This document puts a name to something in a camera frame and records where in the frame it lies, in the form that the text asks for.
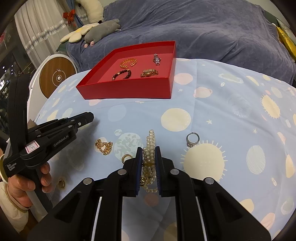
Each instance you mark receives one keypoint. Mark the yellow gold pillow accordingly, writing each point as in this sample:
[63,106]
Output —
[288,43]

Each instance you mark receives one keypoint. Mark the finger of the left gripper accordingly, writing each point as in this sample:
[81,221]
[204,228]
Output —
[80,120]
[44,127]

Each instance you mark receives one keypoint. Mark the person's left hand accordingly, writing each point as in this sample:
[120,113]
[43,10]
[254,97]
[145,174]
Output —
[19,185]

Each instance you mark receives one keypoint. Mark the silver wrist watch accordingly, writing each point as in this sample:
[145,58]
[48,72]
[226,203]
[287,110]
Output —
[157,59]

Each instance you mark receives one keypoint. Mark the gold hoop earring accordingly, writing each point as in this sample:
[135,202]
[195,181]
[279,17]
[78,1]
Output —
[126,157]

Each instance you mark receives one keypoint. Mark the dark blue bed cover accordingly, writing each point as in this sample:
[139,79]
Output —
[232,32]

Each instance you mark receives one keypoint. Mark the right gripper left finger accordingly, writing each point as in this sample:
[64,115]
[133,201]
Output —
[124,182]

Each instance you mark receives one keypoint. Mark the white sheer curtain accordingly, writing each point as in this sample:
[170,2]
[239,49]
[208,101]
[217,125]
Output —
[41,26]

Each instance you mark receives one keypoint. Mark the white sleeve forearm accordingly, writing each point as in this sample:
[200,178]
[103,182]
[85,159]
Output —
[16,214]

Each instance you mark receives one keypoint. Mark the light blue planet blanket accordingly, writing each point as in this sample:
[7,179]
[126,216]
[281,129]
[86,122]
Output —
[222,121]

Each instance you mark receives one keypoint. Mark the flower shaped cushion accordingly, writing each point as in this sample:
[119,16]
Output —
[77,35]

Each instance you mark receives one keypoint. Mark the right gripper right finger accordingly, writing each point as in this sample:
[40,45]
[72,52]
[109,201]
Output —
[175,183]

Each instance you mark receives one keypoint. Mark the red jewelry box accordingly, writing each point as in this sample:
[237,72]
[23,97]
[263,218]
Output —
[129,72]

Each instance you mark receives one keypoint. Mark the cream plush pillow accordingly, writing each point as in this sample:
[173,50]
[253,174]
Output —
[93,8]

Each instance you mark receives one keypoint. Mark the red bow decoration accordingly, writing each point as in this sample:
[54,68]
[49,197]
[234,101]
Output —
[70,17]

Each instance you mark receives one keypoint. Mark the grey plush toy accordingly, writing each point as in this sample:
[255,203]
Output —
[104,29]

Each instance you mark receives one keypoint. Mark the round wooden white device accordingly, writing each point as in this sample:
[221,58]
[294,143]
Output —
[49,75]

